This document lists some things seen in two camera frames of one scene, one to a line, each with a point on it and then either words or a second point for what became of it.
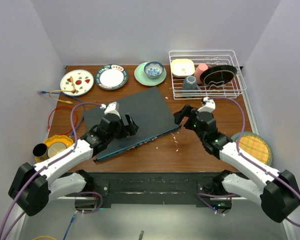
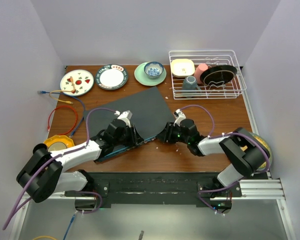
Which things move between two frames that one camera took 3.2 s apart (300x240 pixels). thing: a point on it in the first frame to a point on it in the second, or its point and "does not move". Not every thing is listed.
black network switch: x=148 y=111 does not move
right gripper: x=187 y=111 to x=165 y=135
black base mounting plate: x=156 y=189 does not move
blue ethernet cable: x=43 y=92 does not move
